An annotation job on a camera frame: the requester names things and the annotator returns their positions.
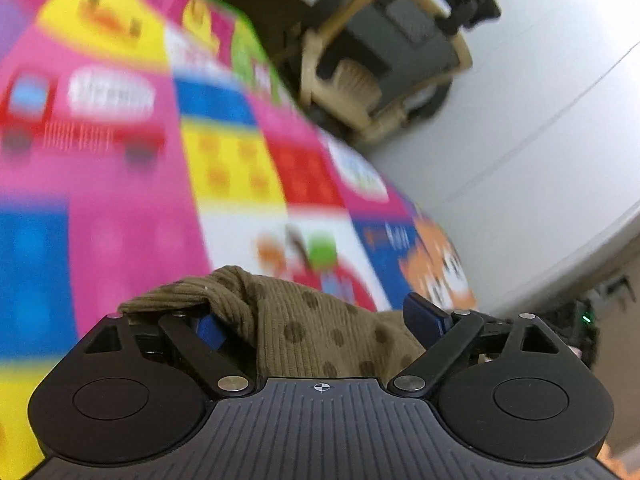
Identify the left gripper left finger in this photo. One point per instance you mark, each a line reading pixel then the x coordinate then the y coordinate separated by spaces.
pixel 217 372

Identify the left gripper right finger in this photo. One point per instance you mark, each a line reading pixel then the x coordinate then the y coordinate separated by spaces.
pixel 445 336

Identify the olive polka dot garment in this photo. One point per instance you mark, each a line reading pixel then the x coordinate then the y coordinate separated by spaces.
pixel 293 330

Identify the colourful cartoon play mat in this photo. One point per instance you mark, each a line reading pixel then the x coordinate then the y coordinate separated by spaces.
pixel 143 141

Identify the beige mesh office chair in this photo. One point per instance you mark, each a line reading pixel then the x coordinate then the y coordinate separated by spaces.
pixel 366 69

